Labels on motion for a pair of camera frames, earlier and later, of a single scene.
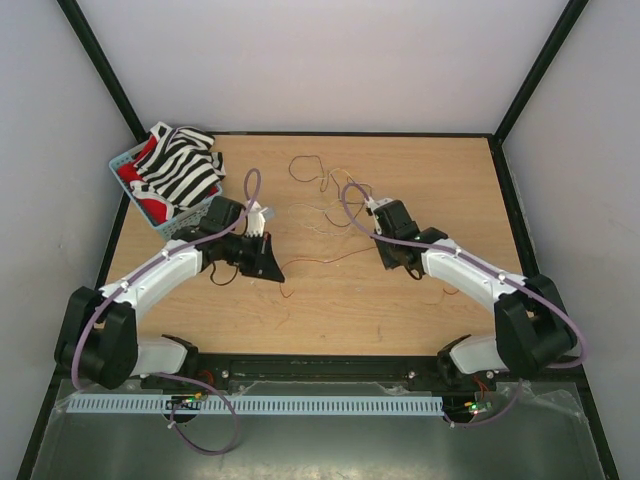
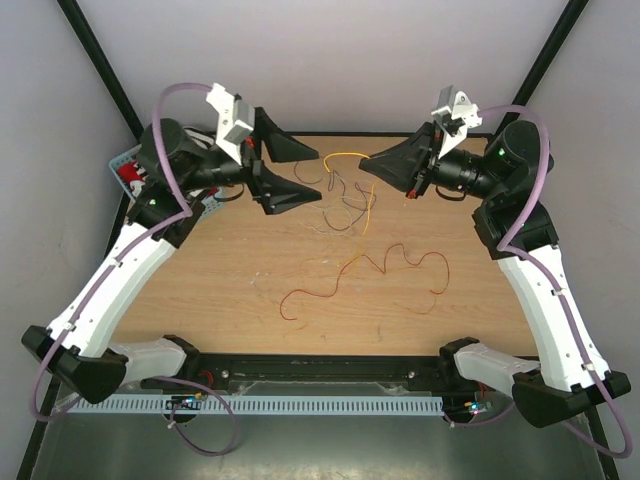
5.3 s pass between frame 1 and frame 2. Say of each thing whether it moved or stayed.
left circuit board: stayed
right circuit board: stayed
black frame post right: stayed
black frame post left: stayed
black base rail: stayed
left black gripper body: moved
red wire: moved
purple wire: moved
